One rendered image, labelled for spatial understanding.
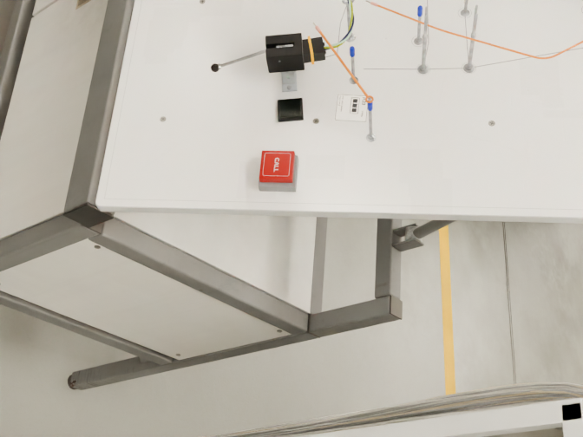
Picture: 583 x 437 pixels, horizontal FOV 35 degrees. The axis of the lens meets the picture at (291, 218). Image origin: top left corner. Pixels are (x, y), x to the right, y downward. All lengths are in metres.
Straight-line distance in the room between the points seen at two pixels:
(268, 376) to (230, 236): 1.26
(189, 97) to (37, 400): 1.10
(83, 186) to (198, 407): 1.35
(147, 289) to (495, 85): 0.72
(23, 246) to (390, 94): 0.67
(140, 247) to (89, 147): 0.19
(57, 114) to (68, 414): 0.93
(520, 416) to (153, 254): 0.67
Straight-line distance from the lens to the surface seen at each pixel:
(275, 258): 1.82
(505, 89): 1.49
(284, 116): 1.45
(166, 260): 1.61
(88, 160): 1.50
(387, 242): 1.80
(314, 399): 3.11
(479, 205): 1.38
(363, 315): 1.77
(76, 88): 1.74
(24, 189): 1.73
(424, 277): 3.81
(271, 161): 1.38
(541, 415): 1.31
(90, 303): 1.84
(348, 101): 1.47
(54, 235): 1.57
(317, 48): 1.43
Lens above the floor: 1.95
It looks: 38 degrees down
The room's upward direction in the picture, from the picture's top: 72 degrees clockwise
